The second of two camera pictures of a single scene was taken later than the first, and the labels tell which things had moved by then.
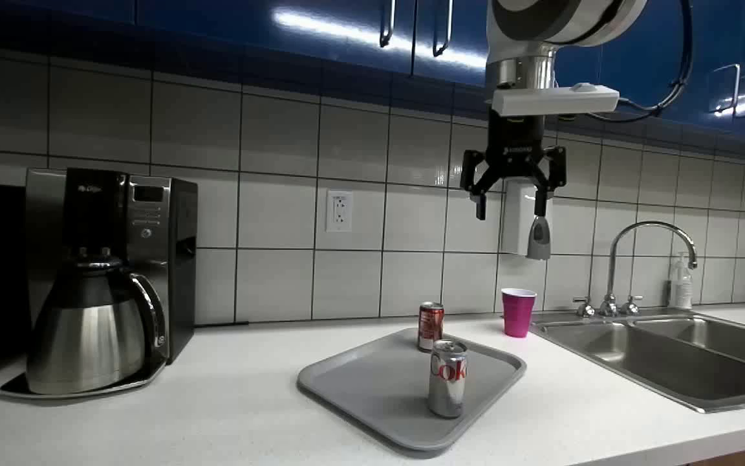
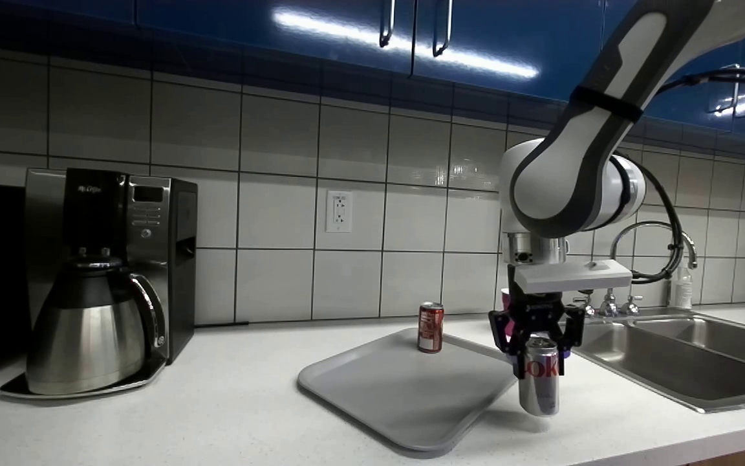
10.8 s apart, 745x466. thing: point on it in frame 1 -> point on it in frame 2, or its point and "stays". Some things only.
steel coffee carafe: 100,327 stays
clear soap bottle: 684,290 stays
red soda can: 429,324 stays
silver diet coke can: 448,378 -> 539,378
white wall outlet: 340,211 stays
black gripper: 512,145 -> 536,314
